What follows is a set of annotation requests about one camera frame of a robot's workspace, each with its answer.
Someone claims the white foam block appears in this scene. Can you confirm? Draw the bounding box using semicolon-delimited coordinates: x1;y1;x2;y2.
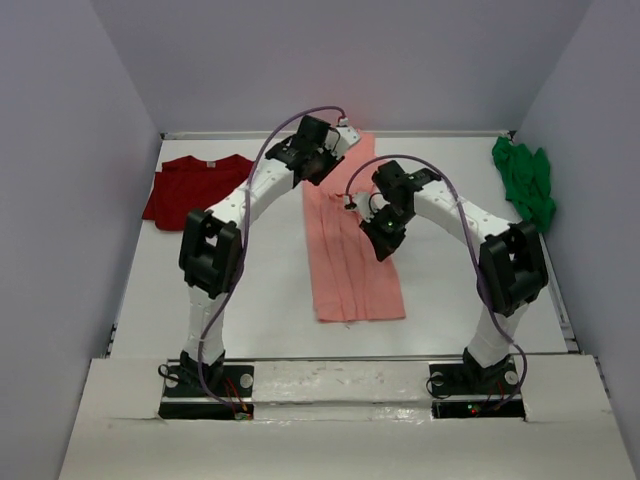
252;361;431;404

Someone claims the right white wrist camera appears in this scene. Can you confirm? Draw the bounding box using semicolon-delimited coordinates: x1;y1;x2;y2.
344;192;378;222

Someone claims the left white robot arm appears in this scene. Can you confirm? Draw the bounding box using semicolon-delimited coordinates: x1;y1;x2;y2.
177;109;360;395

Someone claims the crumpled green t-shirt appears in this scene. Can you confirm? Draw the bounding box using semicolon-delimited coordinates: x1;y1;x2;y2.
491;137;556;233

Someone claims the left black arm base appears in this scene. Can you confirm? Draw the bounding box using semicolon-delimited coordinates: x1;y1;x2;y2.
157;354;255;421

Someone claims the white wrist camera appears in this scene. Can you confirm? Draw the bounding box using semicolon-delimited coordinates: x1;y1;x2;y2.
344;192;378;222
333;125;361;158

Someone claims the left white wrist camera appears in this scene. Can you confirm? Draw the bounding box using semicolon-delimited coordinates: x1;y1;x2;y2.
333;125;361;158

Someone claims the aluminium rear table rail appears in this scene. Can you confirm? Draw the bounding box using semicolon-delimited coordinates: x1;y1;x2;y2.
160;130;516;140

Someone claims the pink polo shirt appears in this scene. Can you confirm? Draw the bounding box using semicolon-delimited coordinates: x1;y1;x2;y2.
302;132;406;323

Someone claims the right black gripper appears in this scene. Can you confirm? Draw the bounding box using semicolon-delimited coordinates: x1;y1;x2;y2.
360;204;414;263

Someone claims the folded red t-shirt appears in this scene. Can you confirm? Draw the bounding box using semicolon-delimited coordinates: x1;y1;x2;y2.
142;154;253;232

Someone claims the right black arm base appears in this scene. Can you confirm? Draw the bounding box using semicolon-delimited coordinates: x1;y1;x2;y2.
425;351;526;420

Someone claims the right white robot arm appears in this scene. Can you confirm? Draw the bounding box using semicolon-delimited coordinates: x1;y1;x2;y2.
344;155;549;392

